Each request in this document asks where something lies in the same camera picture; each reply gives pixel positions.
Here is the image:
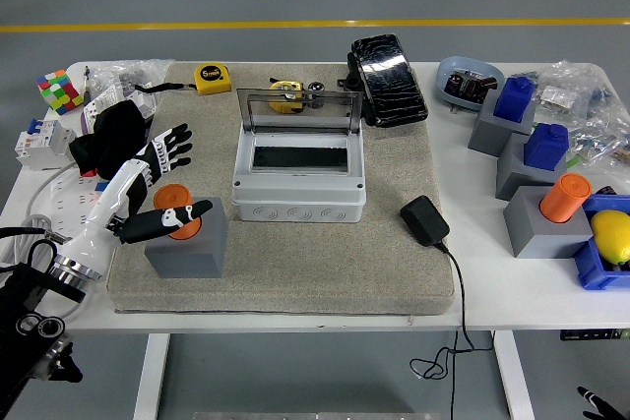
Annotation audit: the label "large colourful puzzle cube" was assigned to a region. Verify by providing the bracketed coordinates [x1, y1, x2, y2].
[35, 69, 85, 117]

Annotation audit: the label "dark electronic parts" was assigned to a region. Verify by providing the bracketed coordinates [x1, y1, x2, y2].
[443, 69, 498, 102]

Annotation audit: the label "grey-brown mat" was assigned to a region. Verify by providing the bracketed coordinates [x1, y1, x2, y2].
[105, 61, 457, 317]

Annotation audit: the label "small black capacitor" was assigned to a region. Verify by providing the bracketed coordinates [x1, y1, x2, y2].
[305, 81, 326, 110]

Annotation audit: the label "yellow tape measure chrome face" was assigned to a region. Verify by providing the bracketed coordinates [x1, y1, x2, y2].
[268, 76, 309, 115]

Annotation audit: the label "blue-grey bowl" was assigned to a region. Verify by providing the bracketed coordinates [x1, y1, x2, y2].
[436, 55, 507, 114]

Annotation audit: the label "clear bag of metal parts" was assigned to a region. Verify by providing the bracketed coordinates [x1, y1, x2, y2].
[87, 58, 173, 96]

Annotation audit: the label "grey holder block round hole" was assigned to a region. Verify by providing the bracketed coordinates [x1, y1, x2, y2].
[144, 196, 229, 279]

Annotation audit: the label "black adapter cord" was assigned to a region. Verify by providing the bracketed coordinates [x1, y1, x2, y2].
[410, 240, 495, 420]

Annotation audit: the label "glossy black pouch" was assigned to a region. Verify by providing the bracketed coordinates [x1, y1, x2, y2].
[337, 33, 430, 129]

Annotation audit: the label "black cloth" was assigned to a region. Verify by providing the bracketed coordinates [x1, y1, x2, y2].
[67, 98, 149, 180]

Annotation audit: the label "light grey junction box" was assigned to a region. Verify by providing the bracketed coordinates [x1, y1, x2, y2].
[230, 122, 368, 224]

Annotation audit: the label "blue battery block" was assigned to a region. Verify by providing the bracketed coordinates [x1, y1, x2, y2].
[523, 123, 570, 170]
[493, 76, 537, 125]

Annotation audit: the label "yellow lemon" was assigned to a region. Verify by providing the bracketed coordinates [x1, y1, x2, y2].
[589, 210, 630, 266]

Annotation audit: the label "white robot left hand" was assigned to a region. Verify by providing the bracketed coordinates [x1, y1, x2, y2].
[62, 123, 215, 277]

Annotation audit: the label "smoky transparent box lid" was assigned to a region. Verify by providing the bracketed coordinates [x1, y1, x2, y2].
[235, 87, 364, 135]

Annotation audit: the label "white table leg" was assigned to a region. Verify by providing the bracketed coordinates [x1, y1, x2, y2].
[494, 330, 536, 420]
[132, 332, 171, 420]

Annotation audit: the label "black power adapter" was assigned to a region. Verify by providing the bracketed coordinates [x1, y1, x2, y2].
[399, 195, 451, 247]

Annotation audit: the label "black-white robot right hand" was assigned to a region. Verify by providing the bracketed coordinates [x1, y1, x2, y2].
[576, 386, 630, 420]

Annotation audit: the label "white power cable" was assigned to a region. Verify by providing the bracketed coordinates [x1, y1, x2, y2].
[0, 166, 83, 321]

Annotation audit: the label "clear bags of small parts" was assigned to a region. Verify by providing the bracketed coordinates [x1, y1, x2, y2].
[519, 59, 630, 168]

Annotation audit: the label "black table control panel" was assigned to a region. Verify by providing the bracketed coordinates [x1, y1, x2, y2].
[559, 329, 630, 341]

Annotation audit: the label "white printed card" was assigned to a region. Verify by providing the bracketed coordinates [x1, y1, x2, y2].
[78, 84, 124, 135]

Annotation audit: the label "blue plastic bin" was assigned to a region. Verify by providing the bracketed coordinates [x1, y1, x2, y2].
[572, 193, 630, 291]

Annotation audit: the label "orange cylinder battery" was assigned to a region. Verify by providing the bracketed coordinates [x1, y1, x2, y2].
[539, 173, 593, 225]
[153, 184, 203, 242]

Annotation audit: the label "yellow tape measure black strap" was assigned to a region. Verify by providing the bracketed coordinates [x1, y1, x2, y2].
[133, 63, 232, 95]

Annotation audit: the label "white circuit breaker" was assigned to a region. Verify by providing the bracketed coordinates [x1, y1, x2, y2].
[13, 118, 78, 171]

